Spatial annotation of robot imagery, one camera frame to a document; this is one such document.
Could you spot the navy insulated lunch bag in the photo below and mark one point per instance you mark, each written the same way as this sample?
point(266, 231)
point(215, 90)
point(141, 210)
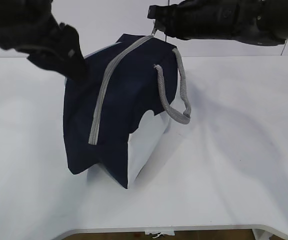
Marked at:
point(118, 114)

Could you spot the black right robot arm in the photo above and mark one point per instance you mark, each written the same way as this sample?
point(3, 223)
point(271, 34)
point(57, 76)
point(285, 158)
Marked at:
point(275, 17)

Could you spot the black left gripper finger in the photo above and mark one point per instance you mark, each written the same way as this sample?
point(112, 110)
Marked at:
point(74, 66)

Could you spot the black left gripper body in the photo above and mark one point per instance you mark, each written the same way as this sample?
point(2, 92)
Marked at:
point(46, 42)

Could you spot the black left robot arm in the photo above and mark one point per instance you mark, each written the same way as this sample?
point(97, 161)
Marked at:
point(14, 12)

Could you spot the white torn tape piece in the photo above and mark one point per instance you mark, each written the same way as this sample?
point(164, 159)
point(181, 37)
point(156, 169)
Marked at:
point(156, 232)

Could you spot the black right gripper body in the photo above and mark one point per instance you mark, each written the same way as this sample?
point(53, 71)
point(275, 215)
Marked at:
point(236, 20)

